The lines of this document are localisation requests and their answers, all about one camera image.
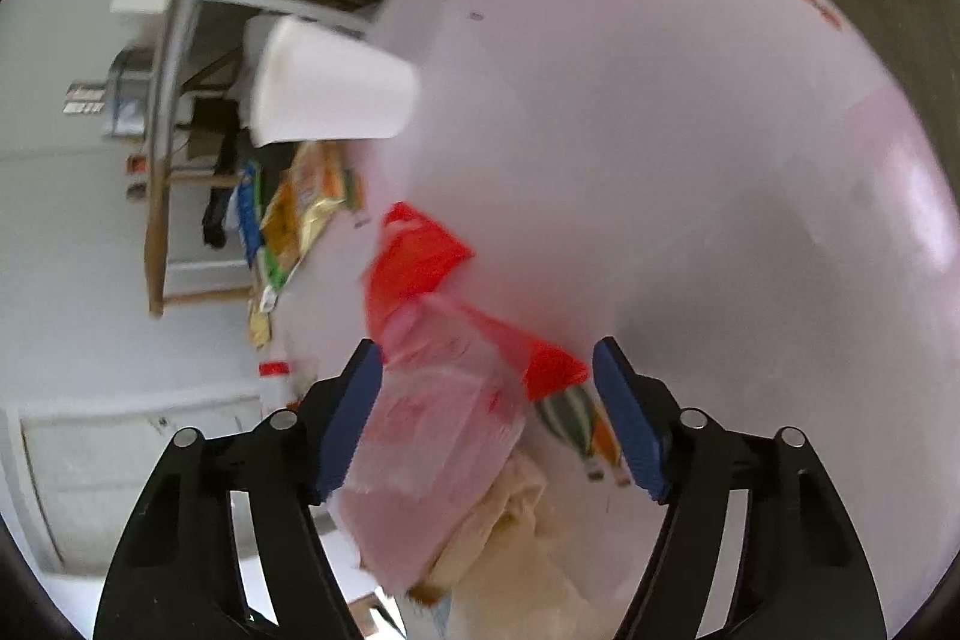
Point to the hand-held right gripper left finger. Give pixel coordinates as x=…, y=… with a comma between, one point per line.
x=349, y=422

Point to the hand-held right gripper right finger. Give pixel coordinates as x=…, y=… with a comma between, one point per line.
x=634, y=422

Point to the white plastic bottle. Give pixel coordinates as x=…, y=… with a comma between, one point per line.
x=276, y=394

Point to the pink snack bag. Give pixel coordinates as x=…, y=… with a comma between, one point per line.
x=435, y=445

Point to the yellow snack packet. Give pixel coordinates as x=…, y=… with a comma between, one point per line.
x=261, y=317
x=300, y=205

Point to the red snack packet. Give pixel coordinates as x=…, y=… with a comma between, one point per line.
x=412, y=265

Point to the blue snack bag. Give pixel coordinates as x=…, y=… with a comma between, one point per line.
x=245, y=220

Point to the wooden chair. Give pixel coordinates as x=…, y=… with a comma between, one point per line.
x=155, y=235

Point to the brown jar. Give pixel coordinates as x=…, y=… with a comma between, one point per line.
x=136, y=191

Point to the red label bottle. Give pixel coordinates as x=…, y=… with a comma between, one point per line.
x=136, y=163

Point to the white paper cup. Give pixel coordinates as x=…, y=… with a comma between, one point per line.
x=330, y=85

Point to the white metal desk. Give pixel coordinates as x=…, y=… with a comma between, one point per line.
x=172, y=54

